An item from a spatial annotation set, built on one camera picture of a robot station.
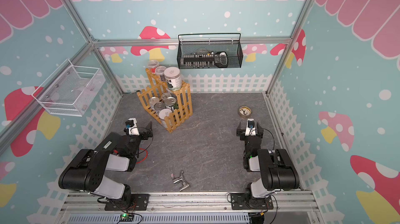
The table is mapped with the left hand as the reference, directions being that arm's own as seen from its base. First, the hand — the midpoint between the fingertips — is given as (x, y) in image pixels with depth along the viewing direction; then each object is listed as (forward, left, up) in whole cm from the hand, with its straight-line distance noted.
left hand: (145, 123), depth 89 cm
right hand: (+1, -60, +1) cm, 60 cm away
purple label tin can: (+15, -12, +2) cm, 19 cm away
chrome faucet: (-28, -23, -10) cm, 37 cm away
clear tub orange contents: (+21, -9, +22) cm, 31 cm away
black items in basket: (+30, -43, +23) cm, 57 cm away
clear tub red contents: (+26, -4, +21) cm, 34 cm away
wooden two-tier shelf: (+10, -21, +1) cm, 23 cm away
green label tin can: (+21, +1, -4) cm, 21 cm away
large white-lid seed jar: (+11, -19, +24) cm, 32 cm away
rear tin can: (+26, -6, -4) cm, 27 cm away
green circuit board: (-44, +1, -14) cm, 46 cm away
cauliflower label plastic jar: (+8, -9, 0) cm, 12 cm away
